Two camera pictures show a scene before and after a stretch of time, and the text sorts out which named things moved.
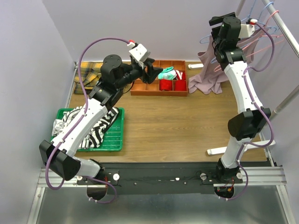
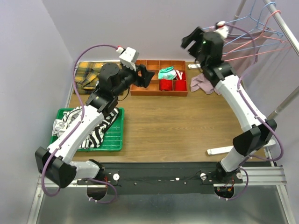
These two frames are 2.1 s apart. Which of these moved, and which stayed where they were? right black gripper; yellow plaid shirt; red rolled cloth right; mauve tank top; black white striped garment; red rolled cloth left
Moved: mauve tank top; right black gripper
Stayed: red rolled cloth right; red rolled cloth left; yellow plaid shirt; black white striped garment
